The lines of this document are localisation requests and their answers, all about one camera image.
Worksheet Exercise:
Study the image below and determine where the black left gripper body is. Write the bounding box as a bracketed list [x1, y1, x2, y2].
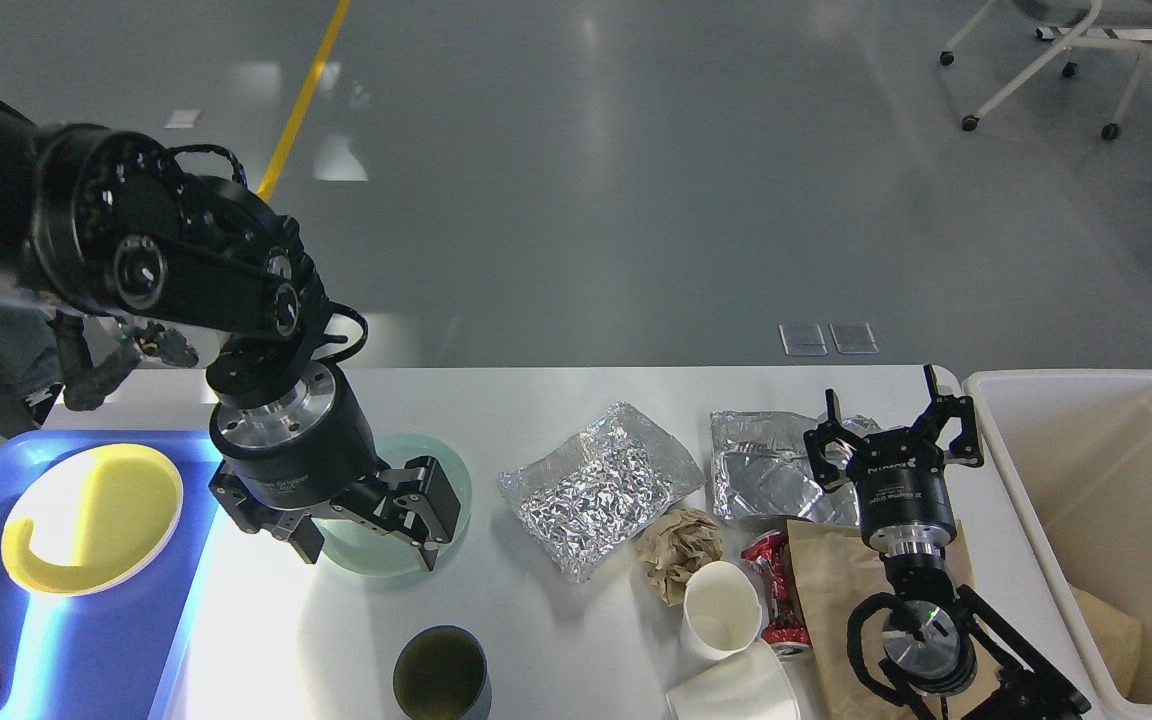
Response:
[209, 363, 381, 511]

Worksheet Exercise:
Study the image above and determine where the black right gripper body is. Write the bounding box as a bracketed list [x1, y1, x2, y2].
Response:
[851, 455, 957, 553]

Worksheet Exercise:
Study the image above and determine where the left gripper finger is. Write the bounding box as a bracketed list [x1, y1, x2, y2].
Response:
[207, 470, 324, 564]
[329, 456, 461, 573]

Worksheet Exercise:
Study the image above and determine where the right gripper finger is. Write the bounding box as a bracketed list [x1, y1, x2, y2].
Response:
[911, 364, 986, 469]
[803, 388, 872, 492]

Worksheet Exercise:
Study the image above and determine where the dark grey mug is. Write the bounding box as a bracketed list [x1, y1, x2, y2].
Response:
[392, 626, 493, 719]

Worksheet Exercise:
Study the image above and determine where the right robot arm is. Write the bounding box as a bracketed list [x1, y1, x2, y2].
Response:
[804, 366, 1091, 719]

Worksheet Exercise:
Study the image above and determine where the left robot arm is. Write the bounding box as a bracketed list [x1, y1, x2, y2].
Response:
[0, 101, 462, 571]

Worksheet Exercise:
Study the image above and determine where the flattened foil tray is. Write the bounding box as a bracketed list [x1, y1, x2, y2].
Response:
[710, 411, 859, 528]

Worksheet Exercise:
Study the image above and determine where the brown paper bag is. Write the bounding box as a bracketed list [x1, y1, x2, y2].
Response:
[785, 520, 998, 719]

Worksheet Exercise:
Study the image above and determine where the floor outlet cover right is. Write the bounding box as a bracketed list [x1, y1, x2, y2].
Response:
[829, 323, 881, 356]

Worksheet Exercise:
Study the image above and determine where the floor outlet cover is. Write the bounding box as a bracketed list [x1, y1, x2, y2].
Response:
[829, 323, 881, 356]
[778, 323, 829, 357]

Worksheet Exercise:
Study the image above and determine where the floor outlet cover left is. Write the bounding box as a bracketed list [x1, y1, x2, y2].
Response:
[778, 323, 829, 357]

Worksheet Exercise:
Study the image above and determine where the beige waste bin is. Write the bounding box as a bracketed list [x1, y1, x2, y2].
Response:
[964, 369, 1152, 719]

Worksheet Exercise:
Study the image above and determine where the crushed red soda can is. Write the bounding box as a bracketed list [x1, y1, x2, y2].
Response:
[740, 530, 813, 661]

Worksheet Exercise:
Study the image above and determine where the crumpled foil sheet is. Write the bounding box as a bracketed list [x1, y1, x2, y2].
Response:
[497, 404, 704, 583]

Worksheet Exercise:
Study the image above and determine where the crumpled brown paper ball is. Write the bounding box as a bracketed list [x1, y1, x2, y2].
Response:
[634, 507, 723, 607]

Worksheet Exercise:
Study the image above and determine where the white paper cup upright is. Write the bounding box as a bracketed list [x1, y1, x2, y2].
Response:
[680, 561, 765, 661]

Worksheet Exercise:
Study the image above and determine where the yellow plate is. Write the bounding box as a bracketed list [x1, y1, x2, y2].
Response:
[0, 444, 184, 597]

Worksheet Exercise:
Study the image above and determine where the white paper cup lying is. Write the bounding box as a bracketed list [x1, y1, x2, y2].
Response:
[666, 641, 803, 719]

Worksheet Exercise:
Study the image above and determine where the blue plastic tray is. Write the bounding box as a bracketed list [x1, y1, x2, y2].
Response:
[0, 430, 220, 719]

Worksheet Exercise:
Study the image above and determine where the brown paper in bin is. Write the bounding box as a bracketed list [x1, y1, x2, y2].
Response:
[1069, 585, 1144, 697]

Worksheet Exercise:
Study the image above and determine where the person in jeans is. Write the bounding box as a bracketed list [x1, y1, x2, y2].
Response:
[0, 306, 63, 427]

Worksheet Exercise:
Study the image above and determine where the white office chair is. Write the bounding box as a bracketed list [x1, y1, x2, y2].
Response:
[960, 1, 1152, 142]

